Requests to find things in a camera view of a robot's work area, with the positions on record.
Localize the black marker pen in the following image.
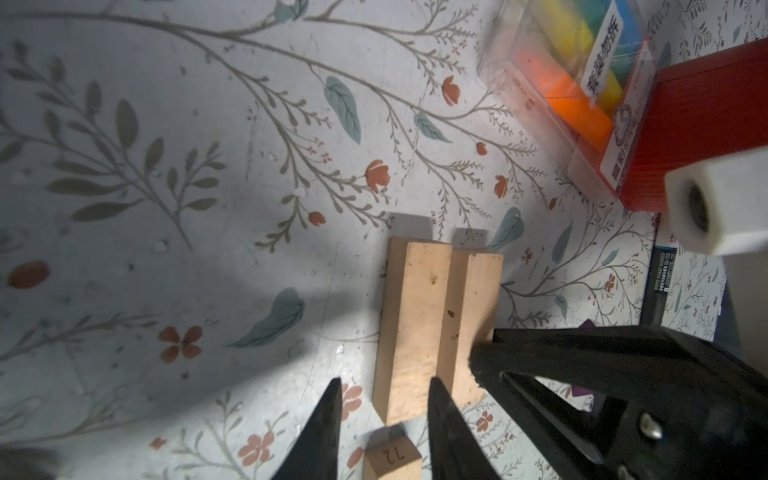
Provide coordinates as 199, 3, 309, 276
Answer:
639, 246, 678, 326

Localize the wood block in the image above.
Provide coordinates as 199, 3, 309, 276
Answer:
363, 436, 423, 480
436, 250, 503, 409
372, 237, 452, 426

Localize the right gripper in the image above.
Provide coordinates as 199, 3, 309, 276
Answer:
469, 326, 767, 479

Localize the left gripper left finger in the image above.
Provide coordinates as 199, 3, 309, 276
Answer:
273, 378, 342, 480

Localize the red pen cup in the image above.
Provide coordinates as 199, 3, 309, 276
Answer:
620, 39, 767, 213

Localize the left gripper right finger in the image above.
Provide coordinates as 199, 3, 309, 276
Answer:
427, 377, 499, 480

